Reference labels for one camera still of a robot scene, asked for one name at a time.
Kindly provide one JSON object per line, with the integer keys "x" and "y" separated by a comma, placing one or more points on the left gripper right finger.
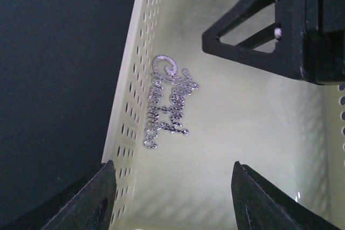
{"x": 258, "y": 204}

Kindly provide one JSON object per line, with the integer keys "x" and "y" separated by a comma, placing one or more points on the green plastic basket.
{"x": 291, "y": 132}

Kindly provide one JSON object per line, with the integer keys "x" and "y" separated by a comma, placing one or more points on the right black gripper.
{"x": 269, "y": 35}

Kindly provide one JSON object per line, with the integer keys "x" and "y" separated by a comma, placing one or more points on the silver merry christmas sign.
{"x": 166, "y": 100}

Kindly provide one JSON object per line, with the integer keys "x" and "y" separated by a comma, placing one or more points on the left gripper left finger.
{"x": 86, "y": 204}

